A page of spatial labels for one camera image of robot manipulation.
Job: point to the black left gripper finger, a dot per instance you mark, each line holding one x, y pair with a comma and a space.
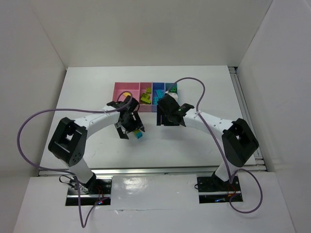
138, 125
120, 132

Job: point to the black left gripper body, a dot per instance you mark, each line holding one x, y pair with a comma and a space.
131, 124

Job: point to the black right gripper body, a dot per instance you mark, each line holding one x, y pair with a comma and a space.
164, 119

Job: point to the turquoise yellow lego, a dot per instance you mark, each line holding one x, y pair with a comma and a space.
138, 134

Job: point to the turquoise arch lego brick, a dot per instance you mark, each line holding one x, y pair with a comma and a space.
160, 93

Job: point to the lime printed lego brick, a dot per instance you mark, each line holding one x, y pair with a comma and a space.
145, 98

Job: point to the lime square lego brick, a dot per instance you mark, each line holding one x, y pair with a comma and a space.
148, 90

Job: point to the yellow curved lego brick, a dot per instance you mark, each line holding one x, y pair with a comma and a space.
126, 94

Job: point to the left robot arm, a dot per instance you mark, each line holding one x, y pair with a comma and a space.
68, 142

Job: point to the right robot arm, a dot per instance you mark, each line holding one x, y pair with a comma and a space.
234, 138

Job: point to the light blue container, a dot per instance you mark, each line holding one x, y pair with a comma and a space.
167, 87

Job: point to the narrow pink container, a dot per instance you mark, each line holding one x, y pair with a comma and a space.
142, 89

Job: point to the blue purple container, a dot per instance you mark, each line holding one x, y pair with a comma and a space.
156, 87

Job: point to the large pink container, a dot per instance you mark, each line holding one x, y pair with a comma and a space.
120, 87

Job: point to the aluminium rail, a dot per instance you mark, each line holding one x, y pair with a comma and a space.
144, 171

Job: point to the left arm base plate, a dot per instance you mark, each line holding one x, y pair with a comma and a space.
101, 192

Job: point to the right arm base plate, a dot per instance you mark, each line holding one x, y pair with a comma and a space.
213, 190

